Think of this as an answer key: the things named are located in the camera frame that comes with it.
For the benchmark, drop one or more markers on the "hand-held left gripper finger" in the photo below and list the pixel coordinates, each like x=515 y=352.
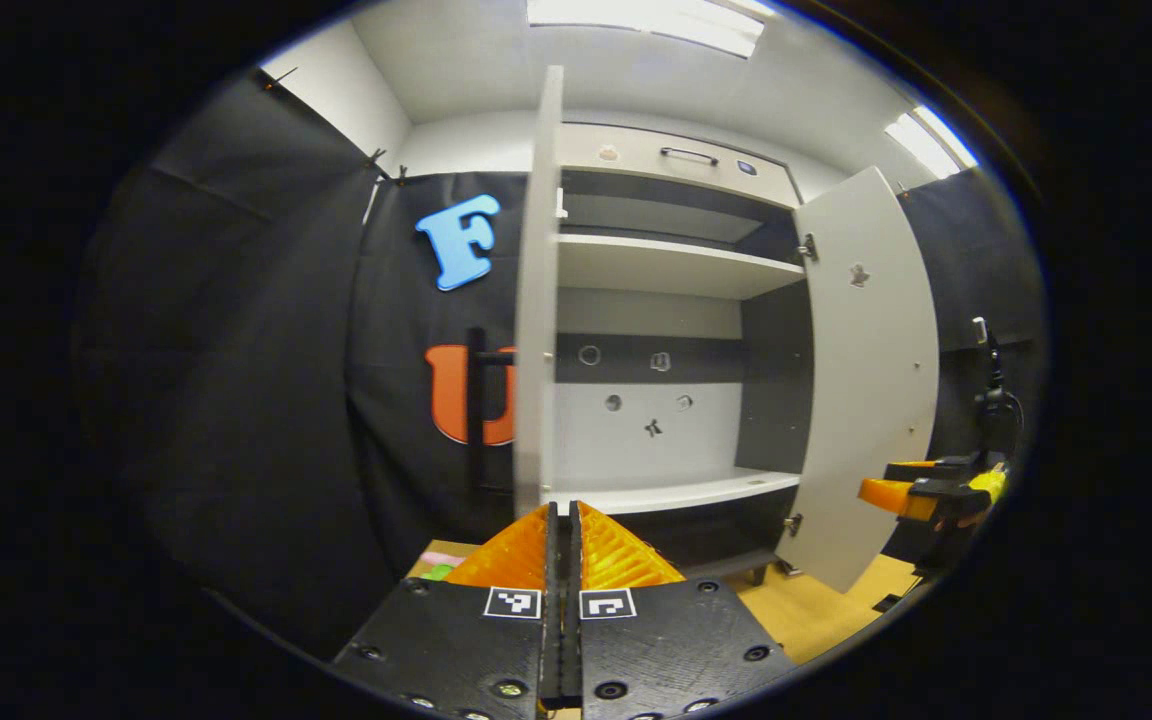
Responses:
x=570 y=640
x=550 y=640

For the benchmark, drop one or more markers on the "grey cabinet drawer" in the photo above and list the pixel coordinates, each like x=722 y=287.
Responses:
x=641 y=162

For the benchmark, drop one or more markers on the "grey cabinet door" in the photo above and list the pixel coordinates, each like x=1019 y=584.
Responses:
x=539 y=300
x=866 y=400

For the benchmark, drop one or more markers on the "grey double-door shoe cabinet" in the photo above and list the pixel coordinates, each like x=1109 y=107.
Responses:
x=656 y=270

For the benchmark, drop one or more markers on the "small ceiling light panel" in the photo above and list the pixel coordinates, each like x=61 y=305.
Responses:
x=931 y=145

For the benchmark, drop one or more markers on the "long ceiling light panel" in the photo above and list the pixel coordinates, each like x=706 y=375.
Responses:
x=636 y=20

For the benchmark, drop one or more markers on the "black backdrop cloth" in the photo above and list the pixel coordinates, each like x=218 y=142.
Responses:
x=256 y=400

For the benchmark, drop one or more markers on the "pink and green plush toy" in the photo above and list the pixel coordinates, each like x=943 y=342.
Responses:
x=436 y=572

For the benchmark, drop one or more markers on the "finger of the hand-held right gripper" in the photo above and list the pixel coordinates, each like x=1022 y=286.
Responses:
x=891 y=497
x=936 y=470

